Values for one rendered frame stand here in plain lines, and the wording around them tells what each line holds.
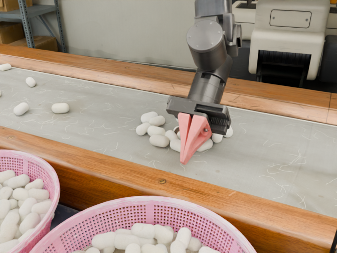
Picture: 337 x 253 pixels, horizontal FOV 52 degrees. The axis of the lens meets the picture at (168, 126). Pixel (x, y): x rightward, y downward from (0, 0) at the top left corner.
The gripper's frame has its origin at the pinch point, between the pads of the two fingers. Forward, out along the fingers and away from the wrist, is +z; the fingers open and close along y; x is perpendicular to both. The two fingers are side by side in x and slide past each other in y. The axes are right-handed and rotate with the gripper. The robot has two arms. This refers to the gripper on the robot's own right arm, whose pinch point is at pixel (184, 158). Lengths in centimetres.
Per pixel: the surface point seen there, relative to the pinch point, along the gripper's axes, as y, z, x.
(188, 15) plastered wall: -83, -149, 147
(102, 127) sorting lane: -20.5, -3.6, 5.5
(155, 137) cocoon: -7.4, -3.2, 2.7
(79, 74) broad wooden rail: -42.0, -20.4, 17.5
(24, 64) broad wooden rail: -62, -21, 17
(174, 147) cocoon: -3.4, -2.4, 3.1
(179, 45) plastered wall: -90, -133, 165
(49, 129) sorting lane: -29.8, 0.3, 2.3
